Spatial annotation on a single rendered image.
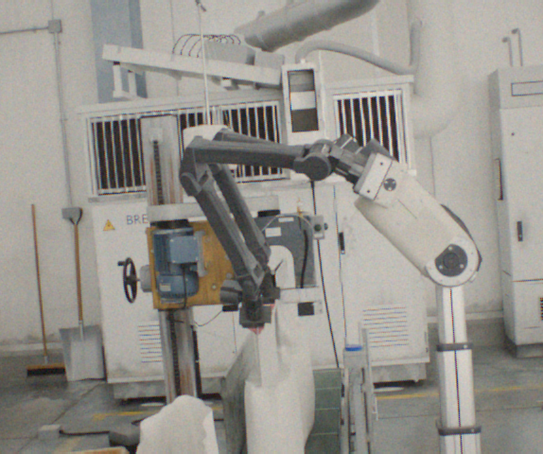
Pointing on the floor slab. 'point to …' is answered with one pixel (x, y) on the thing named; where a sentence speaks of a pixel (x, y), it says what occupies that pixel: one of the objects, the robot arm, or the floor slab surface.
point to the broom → (43, 330)
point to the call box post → (358, 410)
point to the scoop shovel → (81, 336)
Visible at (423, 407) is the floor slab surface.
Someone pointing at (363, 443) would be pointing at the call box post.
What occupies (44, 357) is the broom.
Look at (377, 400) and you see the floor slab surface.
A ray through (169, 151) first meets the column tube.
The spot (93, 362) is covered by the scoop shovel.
